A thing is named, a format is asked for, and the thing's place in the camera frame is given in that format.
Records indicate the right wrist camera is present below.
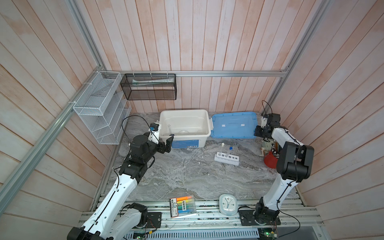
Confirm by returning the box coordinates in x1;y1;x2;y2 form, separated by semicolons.
261;117;268;128

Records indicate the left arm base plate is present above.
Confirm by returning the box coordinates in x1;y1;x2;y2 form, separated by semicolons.
135;212;162;229

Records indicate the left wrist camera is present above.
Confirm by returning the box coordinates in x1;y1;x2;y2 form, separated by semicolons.
148;123;161;145

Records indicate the blue capped test tube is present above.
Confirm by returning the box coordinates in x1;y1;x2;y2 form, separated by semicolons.
227;147;233;157

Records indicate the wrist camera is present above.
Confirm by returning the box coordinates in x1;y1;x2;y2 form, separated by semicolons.
261;117;268;128
148;123;161;145

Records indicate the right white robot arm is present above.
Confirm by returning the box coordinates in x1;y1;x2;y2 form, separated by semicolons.
254;113;315;225

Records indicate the white plastic storage bin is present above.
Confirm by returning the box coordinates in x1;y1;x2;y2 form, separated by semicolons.
160;110;214;149

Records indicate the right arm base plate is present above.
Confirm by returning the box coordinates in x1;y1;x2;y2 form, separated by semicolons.
239;209;281;226

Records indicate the red pencil cup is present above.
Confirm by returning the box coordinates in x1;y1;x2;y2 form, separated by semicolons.
264;152;279;169

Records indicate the white test tube rack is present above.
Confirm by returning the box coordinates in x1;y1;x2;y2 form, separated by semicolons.
214;152;240;166

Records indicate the white round clock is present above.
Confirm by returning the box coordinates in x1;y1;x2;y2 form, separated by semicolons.
219;194;239;217

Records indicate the white wire mesh shelf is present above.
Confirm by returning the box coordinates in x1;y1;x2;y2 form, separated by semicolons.
74;71;132;145

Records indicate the pale green small box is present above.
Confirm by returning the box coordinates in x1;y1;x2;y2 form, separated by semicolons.
261;140;273;157

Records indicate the highlighter marker pack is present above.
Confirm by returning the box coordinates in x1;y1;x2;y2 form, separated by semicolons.
169;196;197;218

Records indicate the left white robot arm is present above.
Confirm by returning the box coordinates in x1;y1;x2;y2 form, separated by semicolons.
67;133;174;240

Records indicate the colored pencils bundle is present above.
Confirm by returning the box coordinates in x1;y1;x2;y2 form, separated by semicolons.
271;141;280;158

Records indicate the clear glass petri dish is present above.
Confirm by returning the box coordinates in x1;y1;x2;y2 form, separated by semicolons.
178;130;190;136

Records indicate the black wire mesh basket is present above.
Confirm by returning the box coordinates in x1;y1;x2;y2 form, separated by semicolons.
120;73;178;101

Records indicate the blue plastic bin lid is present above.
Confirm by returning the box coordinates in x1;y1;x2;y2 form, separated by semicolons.
211;112;258;139

